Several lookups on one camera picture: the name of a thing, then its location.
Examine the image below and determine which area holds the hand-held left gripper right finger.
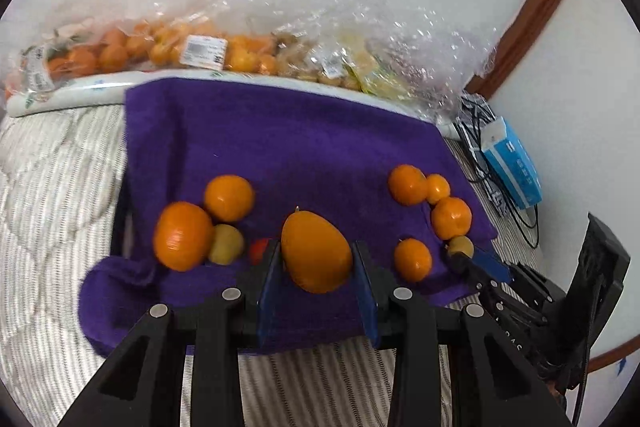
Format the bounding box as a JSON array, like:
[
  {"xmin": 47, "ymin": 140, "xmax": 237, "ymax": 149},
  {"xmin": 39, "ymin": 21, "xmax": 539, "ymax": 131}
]
[{"xmin": 352, "ymin": 240, "xmax": 573, "ymax": 427}]

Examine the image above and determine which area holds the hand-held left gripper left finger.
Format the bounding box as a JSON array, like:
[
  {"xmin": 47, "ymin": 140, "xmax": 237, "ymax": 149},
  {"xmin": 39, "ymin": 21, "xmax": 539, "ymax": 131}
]
[{"xmin": 57, "ymin": 239, "xmax": 283, "ymax": 427}]

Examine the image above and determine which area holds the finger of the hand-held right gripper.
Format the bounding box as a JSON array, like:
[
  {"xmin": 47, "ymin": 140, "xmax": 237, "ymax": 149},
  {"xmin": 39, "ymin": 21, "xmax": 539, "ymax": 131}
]
[
  {"xmin": 470, "ymin": 247, "xmax": 556, "ymax": 309},
  {"xmin": 450, "ymin": 253, "xmax": 547, "ymax": 329}
]

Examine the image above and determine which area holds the yellow-green plum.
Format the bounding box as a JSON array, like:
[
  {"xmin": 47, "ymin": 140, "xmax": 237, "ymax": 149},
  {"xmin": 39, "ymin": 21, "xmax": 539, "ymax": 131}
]
[
  {"xmin": 447, "ymin": 235, "xmax": 475, "ymax": 259},
  {"xmin": 207, "ymin": 224, "xmax": 245, "ymax": 266}
]

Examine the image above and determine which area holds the red tomato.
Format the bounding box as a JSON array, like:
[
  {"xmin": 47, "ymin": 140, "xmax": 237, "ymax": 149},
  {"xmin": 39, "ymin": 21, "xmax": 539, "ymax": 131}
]
[{"xmin": 248, "ymin": 238, "xmax": 271, "ymax": 266}]

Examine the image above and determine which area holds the large oval orange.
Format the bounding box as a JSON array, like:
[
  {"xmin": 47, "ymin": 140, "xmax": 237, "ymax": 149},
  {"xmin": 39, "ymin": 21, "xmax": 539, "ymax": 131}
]
[{"xmin": 280, "ymin": 206, "xmax": 354, "ymax": 294}]

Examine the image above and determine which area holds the small orange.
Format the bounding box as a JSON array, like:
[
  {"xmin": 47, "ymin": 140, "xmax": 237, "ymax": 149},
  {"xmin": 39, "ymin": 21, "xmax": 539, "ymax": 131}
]
[{"xmin": 425, "ymin": 174, "xmax": 451, "ymax": 204}]

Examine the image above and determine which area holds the large round orange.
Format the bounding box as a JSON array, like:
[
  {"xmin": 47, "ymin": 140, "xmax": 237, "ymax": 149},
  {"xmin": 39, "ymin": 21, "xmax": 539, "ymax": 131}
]
[{"xmin": 153, "ymin": 202, "xmax": 215, "ymax": 272}]

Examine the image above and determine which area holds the clear bag of yellow fruits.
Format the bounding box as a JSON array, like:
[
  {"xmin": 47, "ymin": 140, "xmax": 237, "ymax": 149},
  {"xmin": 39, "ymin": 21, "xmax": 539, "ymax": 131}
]
[{"xmin": 340, "ymin": 0, "xmax": 497, "ymax": 118}]

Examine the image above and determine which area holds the clear bag of brown fruits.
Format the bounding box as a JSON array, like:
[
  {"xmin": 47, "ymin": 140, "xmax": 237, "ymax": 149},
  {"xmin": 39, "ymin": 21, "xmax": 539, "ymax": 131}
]
[{"xmin": 272, "ymin": 24, "xmax": 361, "ymax": 90}]

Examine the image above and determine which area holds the brown wooden baseboard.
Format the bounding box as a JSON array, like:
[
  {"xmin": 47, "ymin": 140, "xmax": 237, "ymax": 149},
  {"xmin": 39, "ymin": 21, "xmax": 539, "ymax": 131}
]
[{"xmin": 586, "ymin": 342, "xmax": 632, "ymax": 375}]

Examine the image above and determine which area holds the blue tissue box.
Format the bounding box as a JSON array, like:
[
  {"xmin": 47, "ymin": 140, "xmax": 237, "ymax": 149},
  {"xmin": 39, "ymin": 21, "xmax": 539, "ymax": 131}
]
[{"xmin": 482, "ymin": 117, "xmax": 544, "ymax": 210}]

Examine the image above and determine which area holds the purple towel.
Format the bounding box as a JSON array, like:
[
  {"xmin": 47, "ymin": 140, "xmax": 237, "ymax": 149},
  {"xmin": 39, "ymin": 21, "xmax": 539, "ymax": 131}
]
[{"xmin": 79, "ymin": 77, "xmax": 498, "ymax": 358}]

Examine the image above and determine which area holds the striped grey quilt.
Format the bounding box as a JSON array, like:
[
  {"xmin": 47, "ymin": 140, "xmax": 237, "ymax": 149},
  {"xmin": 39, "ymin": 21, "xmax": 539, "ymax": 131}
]
[{"xmin": 0, "ymin": 104, "xmax": 551, "ymax": 427}]

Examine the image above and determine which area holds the clear bag of oranges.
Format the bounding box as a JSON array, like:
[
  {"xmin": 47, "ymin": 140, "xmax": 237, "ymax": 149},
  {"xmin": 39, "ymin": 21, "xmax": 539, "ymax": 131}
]
[{"xmin": 99, "ymin": 0, "xmax": 279, "ymax": 76}]

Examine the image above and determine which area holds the white rolled mat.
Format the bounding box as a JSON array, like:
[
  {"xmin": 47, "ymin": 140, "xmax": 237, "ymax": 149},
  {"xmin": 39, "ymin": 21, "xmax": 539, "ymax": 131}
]
[{"xmin": 5, "ymin": 69, "xmax": 453, "ymax": 138}]

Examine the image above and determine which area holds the clear bag of leafy mandarins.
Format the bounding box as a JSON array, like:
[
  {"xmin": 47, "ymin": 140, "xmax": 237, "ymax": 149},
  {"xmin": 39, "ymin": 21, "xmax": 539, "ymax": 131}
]
[{"xmin": 2, "ymin": 18, "xmax": 107, "ymax": 102}]

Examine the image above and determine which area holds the black cable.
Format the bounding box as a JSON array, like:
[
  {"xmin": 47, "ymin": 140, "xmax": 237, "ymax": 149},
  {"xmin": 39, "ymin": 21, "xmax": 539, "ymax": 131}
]
[{"xmin": 460, "ymin": 94, "xmax": 544, "ymax": 251}]

